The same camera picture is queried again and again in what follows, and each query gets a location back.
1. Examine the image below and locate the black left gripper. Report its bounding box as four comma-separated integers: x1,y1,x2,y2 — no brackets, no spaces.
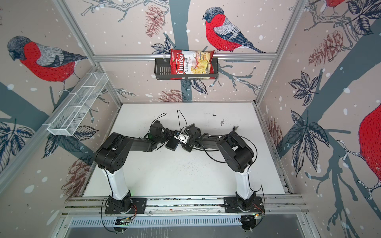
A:
156,128,175,145

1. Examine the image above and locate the black network switch box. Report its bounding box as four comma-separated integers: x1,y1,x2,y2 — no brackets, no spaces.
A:
165,137,180,151

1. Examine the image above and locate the black ethernet cable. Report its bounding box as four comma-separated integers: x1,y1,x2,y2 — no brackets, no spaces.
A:
199,126,259,164

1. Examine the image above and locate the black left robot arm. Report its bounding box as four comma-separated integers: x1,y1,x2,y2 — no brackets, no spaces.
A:
95,121,174,210

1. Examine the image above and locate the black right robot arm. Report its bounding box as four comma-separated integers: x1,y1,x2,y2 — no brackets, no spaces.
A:
174,124,257,211

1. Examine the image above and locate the red cassava chips bag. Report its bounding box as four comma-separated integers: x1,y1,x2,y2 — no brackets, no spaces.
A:
170,49,215,75

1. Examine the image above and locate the black wall basket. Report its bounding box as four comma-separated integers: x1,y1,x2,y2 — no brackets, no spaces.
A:
154,58,219,80

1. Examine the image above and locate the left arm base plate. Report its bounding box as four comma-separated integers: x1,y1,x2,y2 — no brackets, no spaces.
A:
105,197,147,215

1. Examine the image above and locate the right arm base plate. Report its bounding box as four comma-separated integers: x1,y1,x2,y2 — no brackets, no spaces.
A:
221,196,265,214

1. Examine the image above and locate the white wire mesh shelf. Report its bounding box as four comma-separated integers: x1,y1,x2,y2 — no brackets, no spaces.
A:
47,72,109,136

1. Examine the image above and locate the aluminium mounting rail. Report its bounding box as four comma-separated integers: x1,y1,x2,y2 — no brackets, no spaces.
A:
60,194,310,217

